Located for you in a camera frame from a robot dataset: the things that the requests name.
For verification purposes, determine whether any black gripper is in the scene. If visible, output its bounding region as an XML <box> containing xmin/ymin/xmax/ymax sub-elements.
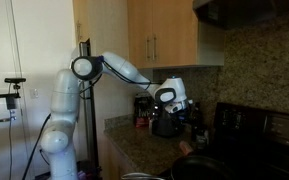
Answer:
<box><xmin>170</xmin><ymin>105</ymin><xmax>194</xmax><ymax>125</ymax></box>

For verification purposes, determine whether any tall dark glass bottle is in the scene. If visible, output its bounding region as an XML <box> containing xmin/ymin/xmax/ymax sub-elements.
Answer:
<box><xmin>190</xmin><ymin>101</ymin><xmax>205</xmax><ymax>141</ymax></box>

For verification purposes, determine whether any black electric kettle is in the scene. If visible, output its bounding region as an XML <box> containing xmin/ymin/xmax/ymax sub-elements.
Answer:
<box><xmin>151</xmin><ymin>101</ymin><xmax>187</xmax><ymax>139</ymax></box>

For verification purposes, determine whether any white labelled container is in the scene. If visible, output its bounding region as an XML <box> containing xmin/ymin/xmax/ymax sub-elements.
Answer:
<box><xmin>204</xmin><ymin>129</ymin><xmax>211</xmax><ymax>145</ymax></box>

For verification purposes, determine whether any black frying pan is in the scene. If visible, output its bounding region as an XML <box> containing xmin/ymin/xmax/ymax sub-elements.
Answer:
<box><xmin>170</xmin><ymin>154</ymin><xmax>240</xmax><ymax>180</ymax></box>

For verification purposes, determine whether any black stove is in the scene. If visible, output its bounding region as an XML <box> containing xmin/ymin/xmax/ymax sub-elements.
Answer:
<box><xmin>197</xmin><ymin>102</ymin><xmax>289</xmax><ymax>180</ymax></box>

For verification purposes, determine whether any wooden base cabinet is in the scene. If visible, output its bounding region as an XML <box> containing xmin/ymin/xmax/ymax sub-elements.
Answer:
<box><xmin>97</xmin><ymin>131</ymin><xmax>138</xmax><ymax>180</ymax></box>

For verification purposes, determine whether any stainless steel refrigerator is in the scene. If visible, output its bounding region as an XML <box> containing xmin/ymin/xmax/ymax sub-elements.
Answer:
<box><xmin>68</xmin><ymin>38</ymin><xmax>100</xmax><ymax>169</ymax></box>

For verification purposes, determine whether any black range hood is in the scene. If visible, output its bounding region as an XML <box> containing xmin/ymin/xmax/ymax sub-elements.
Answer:
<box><xmin>192</xmin><ymin>0</ymin><xmax>289</xmax><ymax>32</ymax></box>

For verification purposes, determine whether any wooden cabinet above refrigerator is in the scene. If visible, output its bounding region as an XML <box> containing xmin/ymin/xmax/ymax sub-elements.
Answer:
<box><xmin>72</xmin><ymin>0</ymin><xmax>91</xmax><ymax>45</ymax></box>

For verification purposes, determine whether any pink pan handle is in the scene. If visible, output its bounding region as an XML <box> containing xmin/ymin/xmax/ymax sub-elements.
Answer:
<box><xmin>179</xmin><ymin>140</ymin><xmax>195</xmax><ymax>157</ymax></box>

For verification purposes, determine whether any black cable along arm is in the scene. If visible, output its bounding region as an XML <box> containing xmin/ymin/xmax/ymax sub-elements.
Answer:
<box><xmin>78</xmin><ymin>56</ymin><xmax>156</xmax><ymax>101</ymax></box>

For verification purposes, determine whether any metal cabinet door handle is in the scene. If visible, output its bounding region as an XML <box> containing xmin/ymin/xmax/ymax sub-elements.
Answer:
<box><xmin>152</xmin><ymin>34</ymin><xmax>158</xmax><ymax>62</ymax></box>
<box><xmin>145</xmin><ymin>35</ymin><xmax>151</xmax><ymax>62</ymax></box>

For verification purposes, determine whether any wooden wall cabinet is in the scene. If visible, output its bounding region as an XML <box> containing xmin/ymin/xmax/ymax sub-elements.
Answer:
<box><xmin>127</xmin><ymin>0</ymin><xmax>226</xmax><ymax>71</ymax></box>

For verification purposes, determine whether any white light switch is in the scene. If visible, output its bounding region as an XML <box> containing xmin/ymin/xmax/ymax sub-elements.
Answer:
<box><xmin>30</xmin><ymin>87</ymin><xmax>40</xmax><ymax>100</ymax></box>

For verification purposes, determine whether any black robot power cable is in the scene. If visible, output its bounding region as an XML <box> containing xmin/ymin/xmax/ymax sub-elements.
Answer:
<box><xmin>20</xmin><ymin>112</ymin><xmax>52</xmax><ymax>180</ymax></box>

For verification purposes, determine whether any black camera bar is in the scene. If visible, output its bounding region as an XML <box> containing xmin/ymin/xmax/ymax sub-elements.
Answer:
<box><xmin>3</xmin><ymin>77</ymin><xmax>28</xmax><ymax>85</ymax></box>

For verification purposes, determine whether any silver door handle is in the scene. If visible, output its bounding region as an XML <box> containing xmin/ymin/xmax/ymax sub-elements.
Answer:
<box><xmin>0</xmin><ymin>115</ymin><xmax>18</xmax><ymax>123</ymax></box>

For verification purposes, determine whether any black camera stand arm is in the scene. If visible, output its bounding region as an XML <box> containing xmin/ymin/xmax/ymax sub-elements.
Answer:
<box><xmin>0</xmin><ymin>83</ymin><xmax>22</xmax><ymax>111</ymax></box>

